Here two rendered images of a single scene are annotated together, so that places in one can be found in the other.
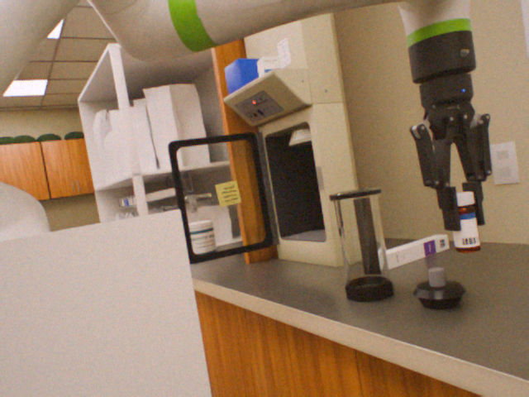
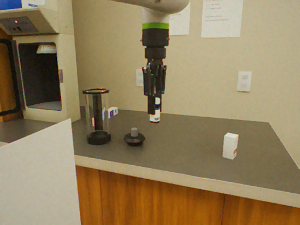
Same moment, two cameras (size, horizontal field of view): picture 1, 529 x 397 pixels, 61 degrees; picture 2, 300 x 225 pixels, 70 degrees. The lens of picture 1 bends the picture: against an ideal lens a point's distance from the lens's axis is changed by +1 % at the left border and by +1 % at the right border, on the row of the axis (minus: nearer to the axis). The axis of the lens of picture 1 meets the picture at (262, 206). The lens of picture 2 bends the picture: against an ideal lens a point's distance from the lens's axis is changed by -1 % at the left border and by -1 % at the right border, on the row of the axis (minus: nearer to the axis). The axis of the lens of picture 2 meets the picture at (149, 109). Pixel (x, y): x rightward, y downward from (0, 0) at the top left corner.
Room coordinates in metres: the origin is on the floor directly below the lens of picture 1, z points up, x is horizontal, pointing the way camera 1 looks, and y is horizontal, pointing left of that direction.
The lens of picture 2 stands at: (0.14, 0.21, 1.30)
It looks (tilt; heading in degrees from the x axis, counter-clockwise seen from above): 14 degrees down; 319
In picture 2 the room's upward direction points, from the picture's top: straight up
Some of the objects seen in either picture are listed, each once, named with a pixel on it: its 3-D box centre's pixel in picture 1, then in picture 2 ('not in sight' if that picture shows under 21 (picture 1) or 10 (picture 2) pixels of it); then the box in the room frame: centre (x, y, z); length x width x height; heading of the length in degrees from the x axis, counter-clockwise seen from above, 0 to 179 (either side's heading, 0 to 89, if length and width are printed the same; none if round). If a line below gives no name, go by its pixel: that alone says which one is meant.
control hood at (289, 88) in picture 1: (264, 101); (23, 22); (1.37, -0.06, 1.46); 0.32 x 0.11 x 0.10; 30
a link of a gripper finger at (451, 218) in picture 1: (450, 208); (151, 105); (0.70, -0.29, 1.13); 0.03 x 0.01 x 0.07; 16
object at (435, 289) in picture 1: (438, 286); (134, 136); (0.81, -0.30, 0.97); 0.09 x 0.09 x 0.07
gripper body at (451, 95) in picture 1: (448, 108); (154, 60); (0.70, -0.31, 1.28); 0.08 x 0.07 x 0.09; 106
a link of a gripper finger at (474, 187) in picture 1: (473, 203); (157, 102); (0.71, -0.33, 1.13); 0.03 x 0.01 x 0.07; 16
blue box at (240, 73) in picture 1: (246, 77); (8, 2); (1.44, -0.02, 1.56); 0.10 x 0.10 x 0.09; 30
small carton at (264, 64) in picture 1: (269, 69); (30, 3); (1.32, -0.08, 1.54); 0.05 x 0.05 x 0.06; 17
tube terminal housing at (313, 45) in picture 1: (317, 139); (54, 51); (1.46, -0.22, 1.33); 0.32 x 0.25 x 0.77; 30
